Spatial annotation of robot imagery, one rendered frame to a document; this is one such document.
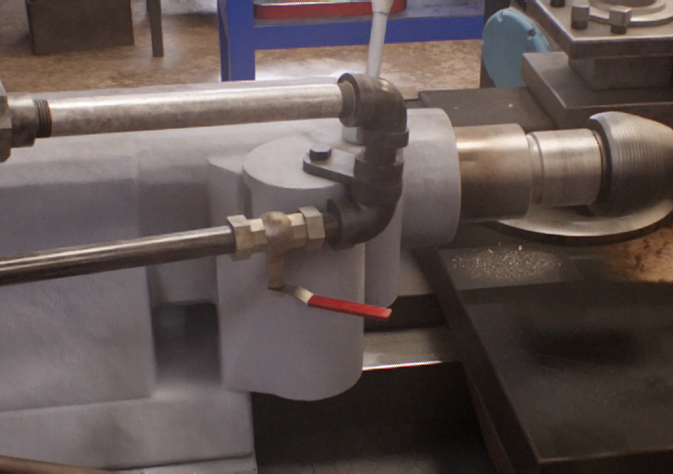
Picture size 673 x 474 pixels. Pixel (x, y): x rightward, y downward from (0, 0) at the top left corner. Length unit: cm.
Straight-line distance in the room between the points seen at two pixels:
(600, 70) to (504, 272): 24
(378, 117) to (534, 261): 45
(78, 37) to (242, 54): 203
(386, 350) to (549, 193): 31
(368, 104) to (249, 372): 24
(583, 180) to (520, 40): 83
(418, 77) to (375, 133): 356
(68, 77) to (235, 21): 180
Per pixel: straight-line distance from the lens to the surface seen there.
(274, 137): 82
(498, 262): 113
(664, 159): 94
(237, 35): 267
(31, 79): 440
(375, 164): 73
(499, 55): 178
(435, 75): 430
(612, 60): 119
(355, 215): 73
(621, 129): 93
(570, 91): 119
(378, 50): 82
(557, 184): 92
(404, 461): 119
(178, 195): 81
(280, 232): 71
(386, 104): 71
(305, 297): 74
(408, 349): 115
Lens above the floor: 148
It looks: 28 degrees down
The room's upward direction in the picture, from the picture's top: straight up
